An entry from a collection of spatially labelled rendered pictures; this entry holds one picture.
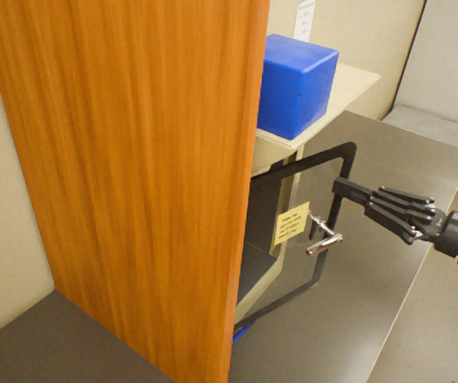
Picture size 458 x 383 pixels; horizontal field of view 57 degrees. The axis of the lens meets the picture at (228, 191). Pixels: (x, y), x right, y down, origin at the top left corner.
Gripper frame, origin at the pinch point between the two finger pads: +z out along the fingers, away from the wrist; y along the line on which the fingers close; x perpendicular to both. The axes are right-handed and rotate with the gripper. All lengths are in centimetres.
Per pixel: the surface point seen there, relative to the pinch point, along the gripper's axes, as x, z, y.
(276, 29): -28.9, 13.7, 11.8
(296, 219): 5.4, 6.5, 7.8
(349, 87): -20.0, 4.4, 2.3
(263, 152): -17.9, 6.0, 25.1
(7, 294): 32, 57, 42
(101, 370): 37, 29, 41
